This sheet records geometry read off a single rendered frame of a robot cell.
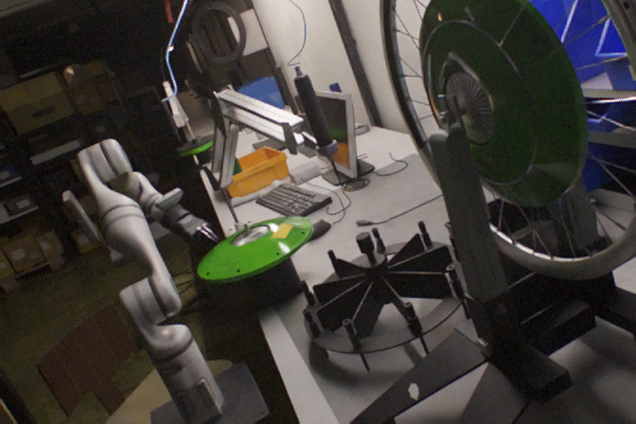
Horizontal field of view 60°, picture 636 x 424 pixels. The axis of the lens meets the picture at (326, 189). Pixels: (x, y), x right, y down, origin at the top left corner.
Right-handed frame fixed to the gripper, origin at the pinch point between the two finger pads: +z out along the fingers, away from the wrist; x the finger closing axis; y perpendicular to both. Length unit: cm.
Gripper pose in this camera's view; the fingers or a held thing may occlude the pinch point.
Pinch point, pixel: (217, 239)
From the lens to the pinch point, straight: 153.7
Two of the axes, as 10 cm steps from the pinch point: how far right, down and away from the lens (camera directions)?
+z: 8.1, 4.5, -3.8
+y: -1.5, 7.7, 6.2
